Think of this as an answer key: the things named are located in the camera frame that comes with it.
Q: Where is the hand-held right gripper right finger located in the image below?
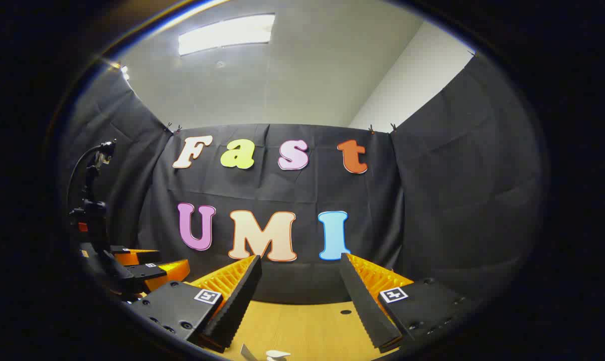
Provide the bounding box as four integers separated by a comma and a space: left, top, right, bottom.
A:
339, 253, 479, 351

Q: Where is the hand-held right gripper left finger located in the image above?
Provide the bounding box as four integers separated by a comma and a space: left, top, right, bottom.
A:
130, 255, 263, 352

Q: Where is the black backdrop cloth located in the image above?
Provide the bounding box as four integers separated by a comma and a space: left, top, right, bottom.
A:
62, 53, 549, 306

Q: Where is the ceiling light panel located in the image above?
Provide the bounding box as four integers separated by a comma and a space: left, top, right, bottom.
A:
178, 14, 275, 56

